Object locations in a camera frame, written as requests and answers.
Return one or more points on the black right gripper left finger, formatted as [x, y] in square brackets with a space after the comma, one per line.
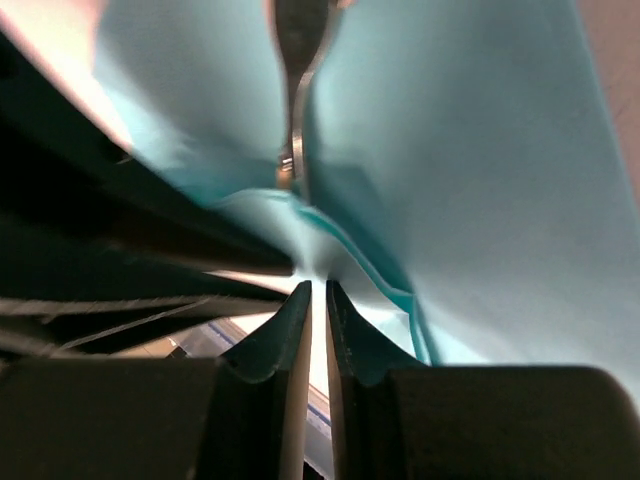
[240, 415]

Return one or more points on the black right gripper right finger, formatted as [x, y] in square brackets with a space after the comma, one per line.
[393, 417]

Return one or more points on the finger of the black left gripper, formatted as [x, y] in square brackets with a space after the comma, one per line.
[58, 169]
[62, 329]

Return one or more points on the light blue paper napkin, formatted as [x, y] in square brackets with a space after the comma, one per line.
[462, 164]

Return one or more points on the silver fork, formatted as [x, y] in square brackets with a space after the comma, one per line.
[303, 32]

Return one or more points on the wooden handled spoon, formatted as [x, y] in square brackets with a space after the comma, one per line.
[285, 171]

